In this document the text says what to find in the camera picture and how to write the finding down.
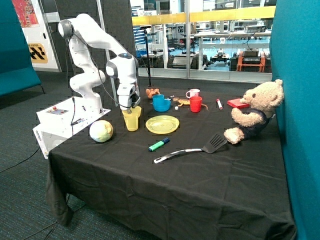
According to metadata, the red flat box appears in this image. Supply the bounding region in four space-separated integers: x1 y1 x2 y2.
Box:
227 98 250 109

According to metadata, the yellow black warning sign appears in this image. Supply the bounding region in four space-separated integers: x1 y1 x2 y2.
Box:
28 43 48 64

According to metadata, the beige teddy bear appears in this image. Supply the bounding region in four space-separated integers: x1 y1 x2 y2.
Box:
223 79 285 145

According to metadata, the yellow plastic cup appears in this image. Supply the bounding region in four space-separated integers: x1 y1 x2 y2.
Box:
123 114 139 132

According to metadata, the blue plastic bowl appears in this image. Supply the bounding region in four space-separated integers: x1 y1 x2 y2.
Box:
153 99 171 112

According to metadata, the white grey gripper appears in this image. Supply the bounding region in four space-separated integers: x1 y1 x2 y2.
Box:
117 83 141 115

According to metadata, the red wall poster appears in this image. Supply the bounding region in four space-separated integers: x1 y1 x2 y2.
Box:
12 0 40 28

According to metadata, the pastel plush ball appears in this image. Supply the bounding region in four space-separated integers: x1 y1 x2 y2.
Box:
89 120 114 143

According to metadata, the red white marker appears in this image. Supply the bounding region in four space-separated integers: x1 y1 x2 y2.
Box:
216 99 223 110

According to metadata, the blue plastic cup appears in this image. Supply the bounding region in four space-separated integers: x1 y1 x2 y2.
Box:
152 94 165 108

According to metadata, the teal partition wall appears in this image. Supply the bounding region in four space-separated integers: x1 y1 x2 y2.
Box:
270 0 320 240

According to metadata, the yellow plastic plate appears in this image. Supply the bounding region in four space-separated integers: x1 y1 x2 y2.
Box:
145 115 180 135

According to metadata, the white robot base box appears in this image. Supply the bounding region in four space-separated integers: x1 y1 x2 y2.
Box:
33 96 111 159

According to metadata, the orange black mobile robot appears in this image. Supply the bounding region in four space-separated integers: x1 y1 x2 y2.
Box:
229 48 272 73

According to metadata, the black tablecloth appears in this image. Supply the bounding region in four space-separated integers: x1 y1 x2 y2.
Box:
45 90 297 240

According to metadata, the black metal spatula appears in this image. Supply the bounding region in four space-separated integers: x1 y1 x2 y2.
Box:
153 132 227 164

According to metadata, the teal sofa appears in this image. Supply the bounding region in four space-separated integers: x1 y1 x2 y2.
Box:
0 0 42 96

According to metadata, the brown plush toy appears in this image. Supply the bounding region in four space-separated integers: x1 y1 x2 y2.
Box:
145 88 160 99

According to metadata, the toy lizard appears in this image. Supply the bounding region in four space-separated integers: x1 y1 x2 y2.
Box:
172 97 208 110

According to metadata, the pink white mug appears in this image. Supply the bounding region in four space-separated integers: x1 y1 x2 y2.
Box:
185 88 200 99

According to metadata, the red plastic cup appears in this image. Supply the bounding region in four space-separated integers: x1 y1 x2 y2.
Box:
189 96 202 113

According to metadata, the black pen on base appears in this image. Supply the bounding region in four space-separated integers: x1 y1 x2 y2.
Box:
71 118 85 126

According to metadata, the green highlighter marker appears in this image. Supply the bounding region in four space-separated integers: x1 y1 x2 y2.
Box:
148 137 170 152

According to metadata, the black stand pole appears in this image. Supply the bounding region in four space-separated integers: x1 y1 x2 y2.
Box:
139 24 153 87

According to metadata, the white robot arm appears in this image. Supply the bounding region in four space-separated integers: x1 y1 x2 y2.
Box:
58 13 141 114

